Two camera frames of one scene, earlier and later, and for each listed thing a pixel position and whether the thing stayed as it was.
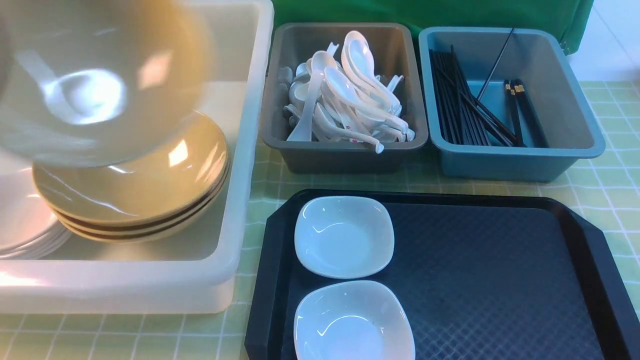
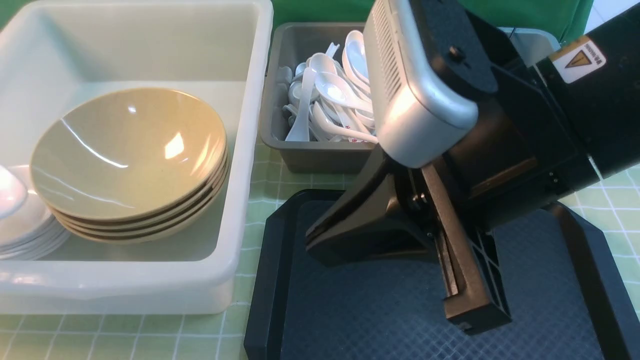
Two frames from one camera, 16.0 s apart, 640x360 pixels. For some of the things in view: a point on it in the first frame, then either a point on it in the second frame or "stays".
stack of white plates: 28,227 stays
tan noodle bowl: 102,83 to 128,153
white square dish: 361,320 to 13,193
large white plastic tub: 194,273 stays
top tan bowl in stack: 184,170 stays
